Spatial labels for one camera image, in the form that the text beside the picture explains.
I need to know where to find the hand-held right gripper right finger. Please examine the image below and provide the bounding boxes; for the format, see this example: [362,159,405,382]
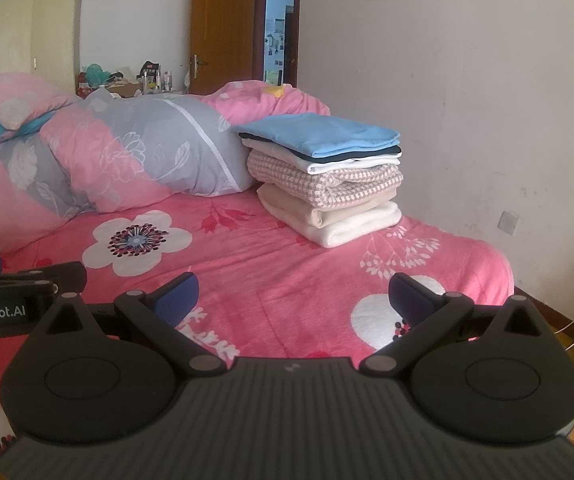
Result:
[388,272,544,378]

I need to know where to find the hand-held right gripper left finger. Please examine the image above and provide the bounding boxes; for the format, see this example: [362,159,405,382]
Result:
[45,271,228,378]

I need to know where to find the light blue t-shirt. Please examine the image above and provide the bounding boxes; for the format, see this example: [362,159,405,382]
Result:
[230,112,402,158]

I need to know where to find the white folded blanket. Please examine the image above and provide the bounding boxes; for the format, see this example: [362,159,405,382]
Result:
[259,200,402,249]

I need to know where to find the pink floral bed sheet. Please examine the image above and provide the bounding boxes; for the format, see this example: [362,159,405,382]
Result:
[0,187,515,466]

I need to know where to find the pink grey floral quilt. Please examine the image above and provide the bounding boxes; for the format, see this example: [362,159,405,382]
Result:
[0,72,332,256]

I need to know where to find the pink checked folded blanket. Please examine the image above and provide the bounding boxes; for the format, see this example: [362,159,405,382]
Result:
[247,152,405,209]

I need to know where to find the beige folded blanket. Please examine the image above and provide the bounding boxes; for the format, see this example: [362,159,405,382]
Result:
[257,182,400,228]

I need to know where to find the black folded garment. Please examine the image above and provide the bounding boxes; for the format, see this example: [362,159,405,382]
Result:
[239,132,402,163]

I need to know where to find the white folded garment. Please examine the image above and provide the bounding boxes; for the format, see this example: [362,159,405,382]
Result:
[242,137,402,177]

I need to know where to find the cardboard box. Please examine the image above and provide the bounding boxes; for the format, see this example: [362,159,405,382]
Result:
[106,81,141,99]

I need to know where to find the teal plastic bag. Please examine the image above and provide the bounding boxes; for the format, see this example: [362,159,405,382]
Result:
[84,63,108,89]

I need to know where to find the cream wardrobe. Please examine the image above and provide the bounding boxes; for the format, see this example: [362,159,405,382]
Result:
[0,0,82,96]

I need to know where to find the white refrigerator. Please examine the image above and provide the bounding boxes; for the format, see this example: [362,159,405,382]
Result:
[264,17,286,86]

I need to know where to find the wooden door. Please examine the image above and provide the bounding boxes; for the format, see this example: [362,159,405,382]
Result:
[189,0,268,97]

